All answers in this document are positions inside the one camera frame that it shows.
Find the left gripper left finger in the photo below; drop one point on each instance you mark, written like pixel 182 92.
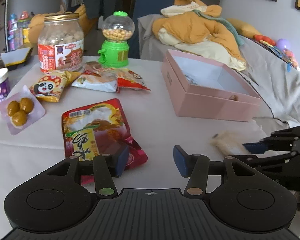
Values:
pixel 106 167

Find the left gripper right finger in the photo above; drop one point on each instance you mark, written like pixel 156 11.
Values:
pixel 195 167

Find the red foil snack packet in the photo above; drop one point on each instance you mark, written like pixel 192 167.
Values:
pixel 99 128

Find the clear bag of grain snack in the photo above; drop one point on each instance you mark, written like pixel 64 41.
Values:
pixel 227 144

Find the pink gift box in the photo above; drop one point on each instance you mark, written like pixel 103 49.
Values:
pixel 205 88

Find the grey sofa bed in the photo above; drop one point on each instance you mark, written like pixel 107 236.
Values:
pixel 278 87

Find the white red snack packet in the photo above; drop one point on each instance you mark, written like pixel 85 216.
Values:
pixel 96 77

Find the white tablecloth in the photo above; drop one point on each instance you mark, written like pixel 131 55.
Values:
pixel 46 119

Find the yellow panda snack packet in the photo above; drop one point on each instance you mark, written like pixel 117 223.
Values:
pixel 51 85

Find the chestnut vacuum pack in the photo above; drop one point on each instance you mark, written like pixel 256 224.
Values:
pixel 21 110

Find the green gumball dispenser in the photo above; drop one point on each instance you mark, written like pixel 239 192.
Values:
pixel 117 29

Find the peanut jar red label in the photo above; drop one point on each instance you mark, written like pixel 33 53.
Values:
pixel 61 46

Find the orange cream duvet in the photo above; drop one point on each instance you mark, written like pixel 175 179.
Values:
pixel 194 27

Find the orange bean bag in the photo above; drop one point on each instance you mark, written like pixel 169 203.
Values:
pixel 80 14

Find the yellow pillow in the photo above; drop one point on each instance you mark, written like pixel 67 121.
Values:
pixel 244 28

